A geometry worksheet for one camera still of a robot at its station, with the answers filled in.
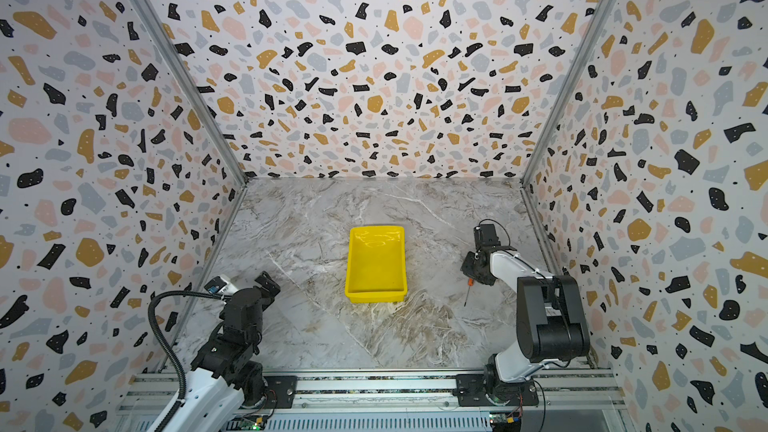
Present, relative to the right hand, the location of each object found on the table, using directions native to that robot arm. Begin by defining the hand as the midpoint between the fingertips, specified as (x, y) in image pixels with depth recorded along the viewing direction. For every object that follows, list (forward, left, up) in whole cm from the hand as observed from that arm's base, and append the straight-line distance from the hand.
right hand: (469, 263), depth 95 cm
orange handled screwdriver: (-6, 0, -2) cm, 6 cm away
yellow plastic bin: (0, +29, -1) cm, 29 cm away
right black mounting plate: (-35, +4, -1) cm, 35 cm away
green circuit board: (-42, +56, -2) cm, 70 cm away
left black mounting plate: (-35, +51, -1) cm, 62 cm away
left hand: (-11, +60, +10) cm, 62 cm away
